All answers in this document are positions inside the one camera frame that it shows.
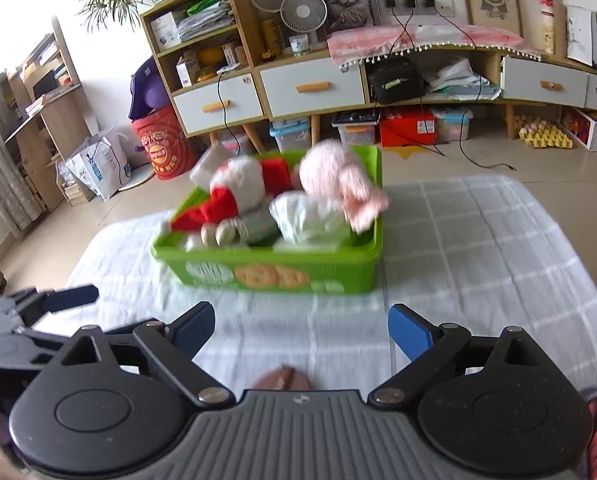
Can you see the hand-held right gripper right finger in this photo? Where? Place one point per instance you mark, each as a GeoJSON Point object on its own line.
{"type": "Point", "coordinates": [411, 330]}

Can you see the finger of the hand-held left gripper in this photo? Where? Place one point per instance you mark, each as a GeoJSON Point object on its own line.
{"type": "Point", "coordinates": [46, 341]}
{"type": "Point", "coordinates": [71, 296]}

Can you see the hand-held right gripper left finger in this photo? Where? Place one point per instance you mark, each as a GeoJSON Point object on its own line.
{"type": "Point", "coordinates": [193, 327]}

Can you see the green plastic box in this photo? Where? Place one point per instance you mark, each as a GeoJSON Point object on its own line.
{"type": "Point", "coordinates": [363, 260]}

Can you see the brown round puff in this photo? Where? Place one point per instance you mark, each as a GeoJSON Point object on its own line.
{"type": "Point", "coordinates": [283, 379]}

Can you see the green towel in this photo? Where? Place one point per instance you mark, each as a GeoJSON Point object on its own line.
{"type": "Point", "coordinates": [258, 227]}

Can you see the white cloth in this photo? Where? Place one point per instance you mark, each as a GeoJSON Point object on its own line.
{"type": "Point", "coordinates": [308, 220]}

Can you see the red and white plush doll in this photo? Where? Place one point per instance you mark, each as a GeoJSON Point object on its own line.
{"type": "Point", "coordinates": [243, 180]}

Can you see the white foam block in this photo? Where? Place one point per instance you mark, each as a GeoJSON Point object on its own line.
{"type": "Point", "coordinates": [209, 165]}

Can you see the pink plush toy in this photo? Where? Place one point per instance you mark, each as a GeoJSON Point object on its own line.
{"type": "Point", "coordinates": [323, 170]}

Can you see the grey checkered blanket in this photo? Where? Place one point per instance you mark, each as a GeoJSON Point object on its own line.
{"type": "Point", "coordinates": [478, 260]}

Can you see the white paper bag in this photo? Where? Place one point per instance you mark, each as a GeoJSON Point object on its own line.
{"type": "Point", "coordinates": [98, 165]}

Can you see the curtain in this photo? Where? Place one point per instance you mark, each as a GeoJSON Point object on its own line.
{"type": "Point", "coordinates": [3, 170]}

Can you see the wooden bookshelf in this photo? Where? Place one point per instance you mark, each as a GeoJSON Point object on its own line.
{"type": "Point", "coordinates": [53, 125]}

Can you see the red bucket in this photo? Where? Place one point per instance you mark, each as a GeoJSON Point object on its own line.
{"type": "Point", "coordinates": [163, 147]}

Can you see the red cardboard box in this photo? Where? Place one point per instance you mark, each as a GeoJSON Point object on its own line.
{"type": "Point", "coordinates": [408, 127]}

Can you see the clear storage box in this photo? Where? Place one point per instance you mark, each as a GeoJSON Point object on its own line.
{"type": "Point", "coordinates": [453, 125]}

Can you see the black lid storage box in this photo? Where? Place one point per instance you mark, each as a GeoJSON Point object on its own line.
{"type": "Point", "coordinates": [356, 127]}

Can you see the blue lid storage box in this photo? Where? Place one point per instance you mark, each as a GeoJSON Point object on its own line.
{"type": "Point", "coordinates": [291, 135]}

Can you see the yellow egg tray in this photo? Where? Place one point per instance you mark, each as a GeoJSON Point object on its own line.
{"type": "Point", "coordinates": [543, 134]}

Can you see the black bag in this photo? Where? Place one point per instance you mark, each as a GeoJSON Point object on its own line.
{"type": "Point", "coordinates": [396, 82]}

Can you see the small white carton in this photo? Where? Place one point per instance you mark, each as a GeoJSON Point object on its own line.
{"type": "Point", "coordinates": [187, 72]}

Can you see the pile of folded papers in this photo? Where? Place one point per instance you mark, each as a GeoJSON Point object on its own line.
{"type": "Point", "coordinates": [458, 80]}

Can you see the white toy box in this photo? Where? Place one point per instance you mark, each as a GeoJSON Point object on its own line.
{"type": "Point", "coordinates": [595, 132]}

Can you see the low wooden TV stand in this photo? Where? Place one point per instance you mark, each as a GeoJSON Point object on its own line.
{"type": "Point", "coordinates": [488, 62]}

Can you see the pink fringed cloth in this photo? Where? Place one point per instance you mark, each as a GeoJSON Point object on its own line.
{"type": "Point", "coordinates": [368, 42]}

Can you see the yellow bottle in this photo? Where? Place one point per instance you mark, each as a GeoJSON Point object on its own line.
{"type": "Point", "coordinates": [272, 37]}

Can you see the glass cup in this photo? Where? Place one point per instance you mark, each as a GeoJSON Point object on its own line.
{"type": "Point", "coordinates": [300, 45]}

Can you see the stack of papers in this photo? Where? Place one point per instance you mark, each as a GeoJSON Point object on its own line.
{"type": "Point", "coordinates": [206, 22]}

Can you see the tall wooden shelf cabinet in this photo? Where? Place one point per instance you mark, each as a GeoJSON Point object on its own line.
{"type": "Point", "coordinates": [251, 20]}

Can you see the white bottle red cap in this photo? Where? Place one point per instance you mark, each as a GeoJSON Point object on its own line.
{"type": "Point", "coordinates": [547, 25]}

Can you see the white desk fan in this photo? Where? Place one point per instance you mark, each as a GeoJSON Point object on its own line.
{"type": "Point", "coordinates": [303, 10]}

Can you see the framed cat picture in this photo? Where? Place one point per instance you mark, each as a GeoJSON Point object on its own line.
{"type": "Point", "coordinates": [346, 0]}

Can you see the wall power sockets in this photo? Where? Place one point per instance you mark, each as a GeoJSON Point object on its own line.
{"type": "Point", "coordinates": [418, 6]}

